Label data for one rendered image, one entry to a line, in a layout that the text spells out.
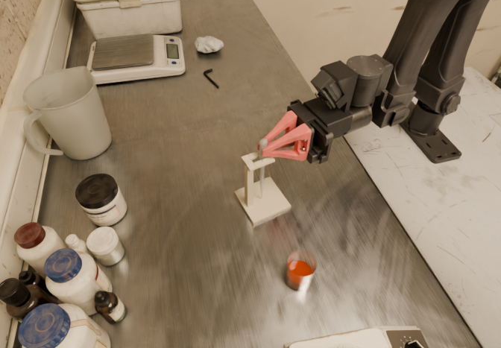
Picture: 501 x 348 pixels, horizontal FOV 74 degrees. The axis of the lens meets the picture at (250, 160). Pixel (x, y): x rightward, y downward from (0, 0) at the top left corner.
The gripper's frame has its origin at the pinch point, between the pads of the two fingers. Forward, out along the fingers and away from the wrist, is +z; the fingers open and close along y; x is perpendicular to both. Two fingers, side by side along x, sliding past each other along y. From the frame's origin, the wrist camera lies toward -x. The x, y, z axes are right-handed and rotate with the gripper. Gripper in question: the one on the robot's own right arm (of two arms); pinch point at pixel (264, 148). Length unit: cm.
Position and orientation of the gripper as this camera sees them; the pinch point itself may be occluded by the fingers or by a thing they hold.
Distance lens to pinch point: 53.1
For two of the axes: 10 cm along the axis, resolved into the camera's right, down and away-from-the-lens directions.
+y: 4.7, 6.6, -5.9
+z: -8.8, 3.5, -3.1
